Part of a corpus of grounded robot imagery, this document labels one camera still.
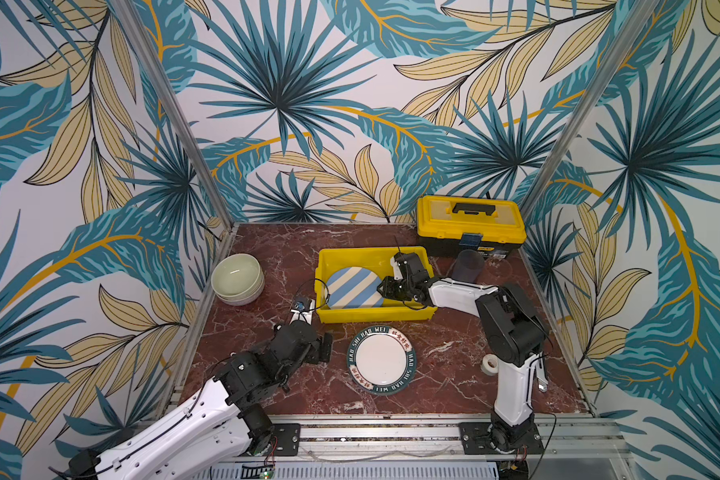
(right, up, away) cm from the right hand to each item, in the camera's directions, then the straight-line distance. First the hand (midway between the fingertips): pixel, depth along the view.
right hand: (378, 289), depth 100 cm
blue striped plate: (-8, +1, 0) cm, 8 cm away
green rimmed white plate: (0, -18, -17) cm, 24 cm away
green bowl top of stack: (-47, +5, -2) cm, 47 cm away
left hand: (-17, -8, -25) cm, 32 cm away
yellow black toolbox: (+22, +22, -3) cm, 31 cm away
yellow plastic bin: (+4, -5, -11) cm, 13 cm away
